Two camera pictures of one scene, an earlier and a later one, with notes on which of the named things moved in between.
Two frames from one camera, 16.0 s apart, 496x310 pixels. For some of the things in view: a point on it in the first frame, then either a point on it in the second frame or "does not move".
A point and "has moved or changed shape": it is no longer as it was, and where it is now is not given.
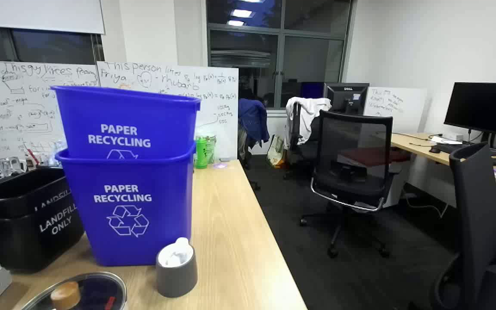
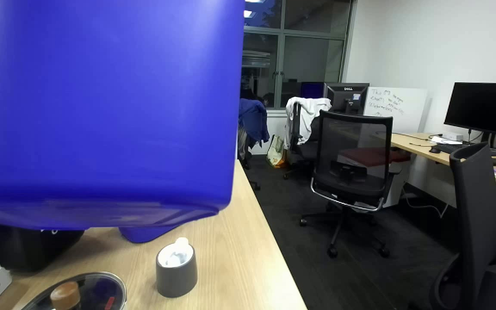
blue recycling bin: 122,125 has moved or changed shape
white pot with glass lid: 81,292 does not move
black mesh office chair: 351,170 does not move
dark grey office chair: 481,277 does not move
